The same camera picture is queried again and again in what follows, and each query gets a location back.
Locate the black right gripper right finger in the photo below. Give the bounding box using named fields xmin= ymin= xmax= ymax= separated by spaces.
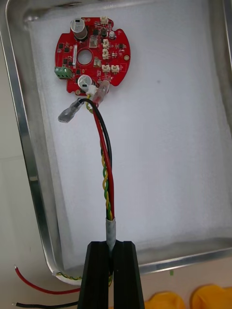
xmin=113 ymin=240 xmax=146 ymax=309

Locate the red black green-yellow wire harness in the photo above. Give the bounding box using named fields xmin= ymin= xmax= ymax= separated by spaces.
xmin=12 ymin=80 xmax=116 ymax=309

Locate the round red circuit board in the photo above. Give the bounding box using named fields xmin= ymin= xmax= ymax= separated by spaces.
xmin=54 ymin=16 xmax=131 ymax=95

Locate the yellow-orange plastic bin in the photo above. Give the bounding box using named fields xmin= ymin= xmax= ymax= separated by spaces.
xmin=189 ymin=284 xmax=232 ymax=309
xmin=144 ymin=291 xmax=186 ymax=309

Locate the steel tray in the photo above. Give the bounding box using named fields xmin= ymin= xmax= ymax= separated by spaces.
xmin=0 ymin=0 xmax=232 ymax=287

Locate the white sheet liner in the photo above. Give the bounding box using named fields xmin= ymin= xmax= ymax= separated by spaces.
xmin=26 ymin=3 xmax=232 ymax=269

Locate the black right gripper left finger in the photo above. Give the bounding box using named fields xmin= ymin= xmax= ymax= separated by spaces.
xmin=77 ymin=240 xmax=112 ymax=309

